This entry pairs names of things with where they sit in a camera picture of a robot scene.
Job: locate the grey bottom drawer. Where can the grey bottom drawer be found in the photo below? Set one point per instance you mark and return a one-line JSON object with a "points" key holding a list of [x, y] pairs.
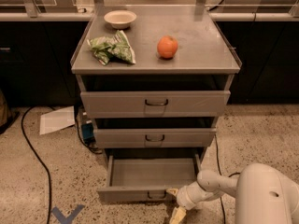
{"points": [[147, 180]]}

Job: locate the white paper sheet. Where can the white paper sheet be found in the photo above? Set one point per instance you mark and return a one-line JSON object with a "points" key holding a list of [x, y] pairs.
{"points": [[57, 120]]}

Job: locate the orange fruit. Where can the orange fruit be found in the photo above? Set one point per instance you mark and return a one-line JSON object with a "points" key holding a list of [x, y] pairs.
{"points": [[167, 47]]}

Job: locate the blue power box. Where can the blue power box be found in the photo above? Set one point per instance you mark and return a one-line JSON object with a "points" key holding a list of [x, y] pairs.
{"points": [[87, 133]]}

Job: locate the white paper bowl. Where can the white paper bowl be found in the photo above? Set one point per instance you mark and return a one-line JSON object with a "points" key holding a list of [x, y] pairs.
{"points": [[120, 19]]}

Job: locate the green chip bag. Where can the green chip bag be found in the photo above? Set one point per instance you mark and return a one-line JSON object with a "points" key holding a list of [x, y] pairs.
{"points": [[106, 48]]}

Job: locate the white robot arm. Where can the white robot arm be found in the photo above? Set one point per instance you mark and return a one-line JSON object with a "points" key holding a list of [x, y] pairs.
{"points": [[263, 195]]}

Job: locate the grey drawer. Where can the grey drawer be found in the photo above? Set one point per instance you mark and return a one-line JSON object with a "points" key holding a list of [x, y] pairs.
{"points": [[147, 180], [154, 104], [153, 132]]}

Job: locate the grey metal drawer cabinet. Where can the grey metal drawer cabinet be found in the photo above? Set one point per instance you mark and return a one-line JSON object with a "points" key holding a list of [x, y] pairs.
{"points": [[203, 61]]}

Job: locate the grey top drawer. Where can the grey top drawer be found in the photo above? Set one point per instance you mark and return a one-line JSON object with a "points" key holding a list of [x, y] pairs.
{"points": [[154, 104]]}

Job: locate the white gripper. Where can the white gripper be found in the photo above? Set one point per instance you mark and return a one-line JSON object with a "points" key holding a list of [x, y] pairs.
{"points": [[184, 198]]}

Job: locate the grey middle drawer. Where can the grey middle drawer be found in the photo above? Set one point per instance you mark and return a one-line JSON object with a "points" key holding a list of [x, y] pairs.
{"points": [[153, 132]]}

